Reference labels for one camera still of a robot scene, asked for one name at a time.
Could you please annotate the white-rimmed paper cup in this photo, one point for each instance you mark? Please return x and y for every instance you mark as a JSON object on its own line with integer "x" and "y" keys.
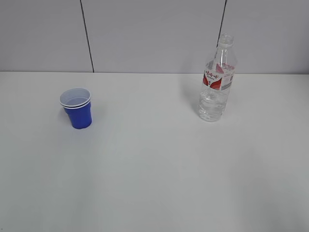
{"x": 75, "y": 97}

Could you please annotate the clear Wahaha water bottle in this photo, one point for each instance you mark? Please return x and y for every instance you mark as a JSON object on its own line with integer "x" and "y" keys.
{"x": 217, "y": 80}

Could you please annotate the blue paper cup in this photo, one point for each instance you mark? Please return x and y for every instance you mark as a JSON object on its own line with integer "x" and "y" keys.
{"x": 80, "y": 116}

